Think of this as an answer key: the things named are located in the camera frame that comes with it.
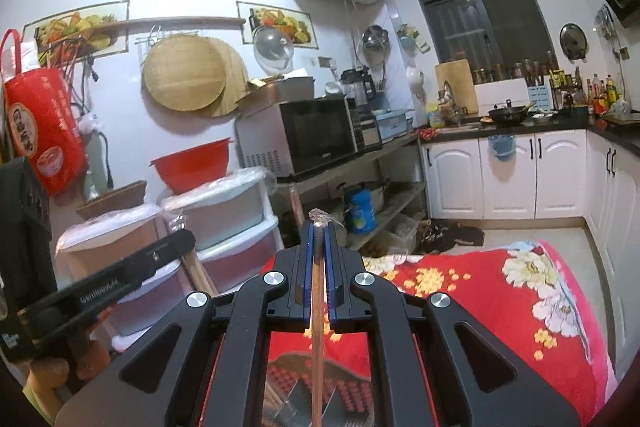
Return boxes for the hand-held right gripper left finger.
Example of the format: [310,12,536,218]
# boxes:
[119,224,316,427]

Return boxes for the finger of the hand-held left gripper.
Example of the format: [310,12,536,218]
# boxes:
[117,231,197,293]

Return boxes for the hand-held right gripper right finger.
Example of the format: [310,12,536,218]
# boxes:
[325,227,518,427]

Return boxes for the plastic-wrapped chopstick pair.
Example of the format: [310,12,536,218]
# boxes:
[306,208,333,427]

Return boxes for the black lattice chopstick holder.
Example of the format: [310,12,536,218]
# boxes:
[264,351,437,427]

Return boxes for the person's left hand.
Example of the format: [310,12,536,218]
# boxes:
[27,327,111,408]

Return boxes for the blue plastic canister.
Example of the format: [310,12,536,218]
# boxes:
[345,189,377,235]

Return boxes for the steel cooking pot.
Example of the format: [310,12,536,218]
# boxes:
[336,181,388,214]

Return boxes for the red plastic basin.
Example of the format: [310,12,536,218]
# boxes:
[149,138,235,202]

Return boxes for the red shopping bag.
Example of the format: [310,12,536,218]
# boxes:
[0,29,90,198]

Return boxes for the metal shelf table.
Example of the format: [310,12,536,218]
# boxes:
[272,132,428,254]

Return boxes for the dark shoes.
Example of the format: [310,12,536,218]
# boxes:
[417,219,486,255]

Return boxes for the silver microwave oven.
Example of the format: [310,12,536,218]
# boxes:
[235,94,358,180]

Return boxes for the red floral blanket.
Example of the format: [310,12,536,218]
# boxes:
[197,239,613,427]

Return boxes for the light blue container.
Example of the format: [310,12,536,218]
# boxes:
[375,109,414,139]

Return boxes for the round bamboo tray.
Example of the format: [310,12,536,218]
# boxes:
[142,33,227,112]
[207,38,251,118]

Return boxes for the black electric kettle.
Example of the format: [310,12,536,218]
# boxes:
[341,68,377,108]

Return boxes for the white kitchen cabinets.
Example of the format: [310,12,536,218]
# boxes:
[420,127,640,308]

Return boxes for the glass pot lid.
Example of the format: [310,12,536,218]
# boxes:
[252,24,293,75]

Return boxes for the wooden cutting board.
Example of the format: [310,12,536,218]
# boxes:
[434,59,479,115]

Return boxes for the steel pot lid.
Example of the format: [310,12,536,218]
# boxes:
[361,24,391,68]

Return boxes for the black wok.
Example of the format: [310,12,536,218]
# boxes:
[487,99,534,128]

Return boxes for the long wooden rod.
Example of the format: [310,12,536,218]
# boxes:
[37,17,247,55]

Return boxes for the white storage box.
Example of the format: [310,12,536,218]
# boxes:
[474,79,531,114]

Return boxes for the blue perforated utensil rack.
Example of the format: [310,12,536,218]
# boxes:
[527,84,554,112]

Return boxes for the row of spice jars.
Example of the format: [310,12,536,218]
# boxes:
[470,52,557,86]

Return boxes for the row of sauce bottles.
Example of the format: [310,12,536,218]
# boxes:
[584,73,626,115]

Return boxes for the dark pot lid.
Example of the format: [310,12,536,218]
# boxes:
[559,23,589,60]

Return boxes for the food wall poster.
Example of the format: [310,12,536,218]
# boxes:
[22,0,132,58]
[236,1,313,46]

